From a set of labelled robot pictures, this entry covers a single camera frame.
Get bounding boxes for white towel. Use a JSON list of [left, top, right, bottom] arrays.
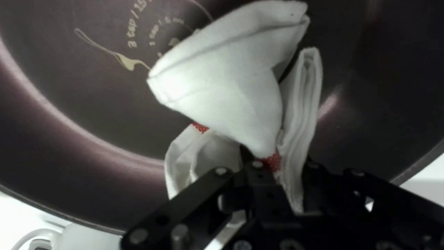
[[146, 0, 325, 214]]

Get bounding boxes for white tray board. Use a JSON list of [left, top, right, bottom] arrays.
[[0, 152, 444, 250]]

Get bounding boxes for black frying pan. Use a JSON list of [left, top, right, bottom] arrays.
[[0, 0, 444, 233]]

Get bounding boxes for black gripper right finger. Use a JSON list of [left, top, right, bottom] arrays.
[[261, 158, 444, 250]]

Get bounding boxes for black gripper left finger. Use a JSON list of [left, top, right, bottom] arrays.
[[121, 147, 262, 250]]

